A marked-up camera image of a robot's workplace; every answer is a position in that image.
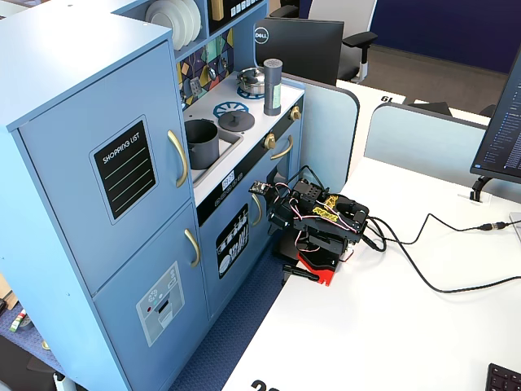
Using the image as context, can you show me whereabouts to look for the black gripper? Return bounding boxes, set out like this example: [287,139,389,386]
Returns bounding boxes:
[266,189,304,260]

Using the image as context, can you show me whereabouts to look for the red green marker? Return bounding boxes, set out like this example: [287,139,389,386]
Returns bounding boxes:
[8,308,28,333]

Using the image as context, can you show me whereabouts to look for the black shopping list board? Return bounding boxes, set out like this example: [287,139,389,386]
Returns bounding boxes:
[89,114,160,226]

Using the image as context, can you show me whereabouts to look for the gray toy sink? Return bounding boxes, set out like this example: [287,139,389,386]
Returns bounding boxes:
[185,125,245,185]

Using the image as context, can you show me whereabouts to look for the black keyboard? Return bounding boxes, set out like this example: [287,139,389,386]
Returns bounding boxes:
[485,362,521,391]

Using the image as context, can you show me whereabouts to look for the gray pot lid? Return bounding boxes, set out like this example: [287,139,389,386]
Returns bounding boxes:
[217,110,256,133]

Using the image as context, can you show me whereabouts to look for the monitor with lit screen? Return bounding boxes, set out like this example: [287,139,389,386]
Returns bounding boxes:
[469,43,521,185]

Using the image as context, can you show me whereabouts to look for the fridge door with board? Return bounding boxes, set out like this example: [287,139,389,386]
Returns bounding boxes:
[15,38,194,297]

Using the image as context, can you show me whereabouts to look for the black toy microwave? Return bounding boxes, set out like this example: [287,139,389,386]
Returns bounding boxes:
[207,0,266,34]

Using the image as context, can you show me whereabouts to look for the blue toy kitchen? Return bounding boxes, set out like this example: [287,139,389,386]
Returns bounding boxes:
[0,0,306,391]

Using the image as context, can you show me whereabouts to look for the robot arm base mount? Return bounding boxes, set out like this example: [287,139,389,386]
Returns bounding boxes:
[296,244,348,287]

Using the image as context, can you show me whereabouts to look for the steel pot with lid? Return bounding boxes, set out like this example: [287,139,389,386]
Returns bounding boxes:
[236,67,268,95]

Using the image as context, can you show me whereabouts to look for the blue dishwasher door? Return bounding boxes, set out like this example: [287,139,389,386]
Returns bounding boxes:
[198,181,273,321]

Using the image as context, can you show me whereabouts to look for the light blue desk divider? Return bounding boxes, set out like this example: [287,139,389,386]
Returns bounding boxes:
[281,72,361,193]
[362,102,521,205]

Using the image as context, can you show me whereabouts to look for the white toy plate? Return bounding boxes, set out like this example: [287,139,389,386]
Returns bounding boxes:
[187,0,203,40]
[145,0,185,51]
[173,0,195,46]

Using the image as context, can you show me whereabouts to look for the gray flat device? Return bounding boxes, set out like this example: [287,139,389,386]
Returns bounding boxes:
[508,210,521,246]

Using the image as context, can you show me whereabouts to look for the gray salt shaker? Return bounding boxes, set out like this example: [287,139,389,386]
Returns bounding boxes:
[263,58,284,116]

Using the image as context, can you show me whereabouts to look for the gold dishwasher door handle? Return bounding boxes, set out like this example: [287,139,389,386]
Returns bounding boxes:
[250,193,263,227]

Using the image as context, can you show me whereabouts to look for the black flat desk item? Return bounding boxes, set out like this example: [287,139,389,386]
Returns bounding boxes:
[407,100,453,118]

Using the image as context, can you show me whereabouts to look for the thin black camera cable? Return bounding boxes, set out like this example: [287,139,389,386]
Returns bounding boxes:
[363,211,521,246]

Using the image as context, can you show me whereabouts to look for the curved gold oven handle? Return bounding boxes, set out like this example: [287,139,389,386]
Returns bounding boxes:
[269,134,295,161]

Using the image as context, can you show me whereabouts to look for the fridge door with dispenser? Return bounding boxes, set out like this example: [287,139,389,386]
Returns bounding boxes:
[92,202,211,391]

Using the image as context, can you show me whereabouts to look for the black office chair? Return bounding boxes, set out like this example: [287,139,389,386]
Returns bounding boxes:
[268,0,379,83]

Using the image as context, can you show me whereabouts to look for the black table clamp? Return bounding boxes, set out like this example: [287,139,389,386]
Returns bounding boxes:
[281,263,321,283]

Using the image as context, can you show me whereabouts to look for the black monitor mount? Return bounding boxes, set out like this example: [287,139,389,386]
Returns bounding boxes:
[457,175,494,205]

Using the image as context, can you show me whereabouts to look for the blue oven door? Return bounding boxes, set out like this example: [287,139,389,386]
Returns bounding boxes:
[265,121,304,195]

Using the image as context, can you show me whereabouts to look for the thick black cable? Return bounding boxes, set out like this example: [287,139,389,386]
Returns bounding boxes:
[365,217,521,295]

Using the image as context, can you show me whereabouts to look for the gray toy pot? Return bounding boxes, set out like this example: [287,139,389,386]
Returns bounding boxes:
[184,119,221,171]

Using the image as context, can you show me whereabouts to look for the gold fridge door handle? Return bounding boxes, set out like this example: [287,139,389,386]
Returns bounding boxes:
[183,228,202,269]
[167,129,190,189]

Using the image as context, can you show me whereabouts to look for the black Dell monitor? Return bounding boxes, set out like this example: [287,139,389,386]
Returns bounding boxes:
[252,16,345,87]

